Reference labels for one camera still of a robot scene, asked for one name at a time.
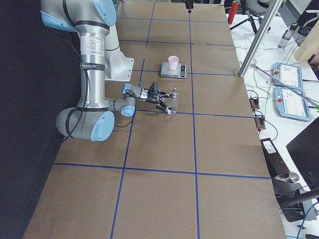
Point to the black clamp stand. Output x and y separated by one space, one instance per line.
294 200

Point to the black monitor corner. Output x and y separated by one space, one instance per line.
304 151

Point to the aluminium frame post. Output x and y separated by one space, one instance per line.
270 14

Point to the black camera tripod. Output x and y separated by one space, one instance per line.
241 19

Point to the clear glass sauce bottle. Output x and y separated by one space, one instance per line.
173 102

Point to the black box with label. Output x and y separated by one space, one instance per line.
274 161

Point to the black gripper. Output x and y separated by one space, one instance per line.
151 98

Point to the lower orange connector box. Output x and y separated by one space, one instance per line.
260 123

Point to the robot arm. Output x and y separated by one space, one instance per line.
93 117

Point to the upper teach pendant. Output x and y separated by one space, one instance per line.
288 74

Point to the silver digital kitchen scale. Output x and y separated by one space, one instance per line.
180 72

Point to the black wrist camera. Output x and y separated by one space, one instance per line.
154 88

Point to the upper orange connector box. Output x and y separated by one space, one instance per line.
254 103

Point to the teach pendant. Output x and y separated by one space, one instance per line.
288 74
291 106

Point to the lower teach pendant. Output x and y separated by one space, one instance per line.
291 106

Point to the red cylinder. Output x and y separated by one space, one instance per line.
233 10

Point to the black overhead camera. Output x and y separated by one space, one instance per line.
189 5

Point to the orange connector box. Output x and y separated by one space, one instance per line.
254 103
260 123

